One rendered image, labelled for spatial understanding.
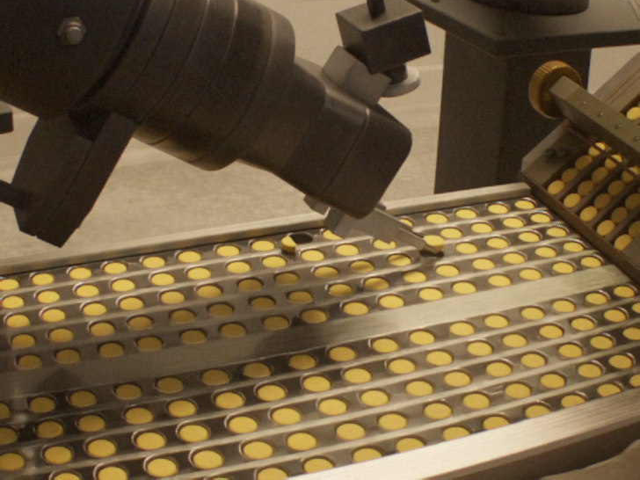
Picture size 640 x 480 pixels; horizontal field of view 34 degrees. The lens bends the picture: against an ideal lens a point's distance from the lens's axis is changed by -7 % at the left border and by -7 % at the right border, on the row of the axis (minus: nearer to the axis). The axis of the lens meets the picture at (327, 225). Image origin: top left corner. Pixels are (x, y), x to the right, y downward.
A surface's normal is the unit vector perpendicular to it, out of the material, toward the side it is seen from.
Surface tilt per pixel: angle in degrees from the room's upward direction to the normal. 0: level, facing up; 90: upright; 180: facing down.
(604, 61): 90
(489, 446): 0
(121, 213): 0
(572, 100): 38
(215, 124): 106
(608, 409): 0
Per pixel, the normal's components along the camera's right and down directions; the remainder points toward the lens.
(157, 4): 0.60, -0.10
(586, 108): -0.54, -0.62
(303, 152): 0.09, 0.29
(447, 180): -0.88, 0.18
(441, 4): 0.04, -0.89
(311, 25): 0.37, 0.44
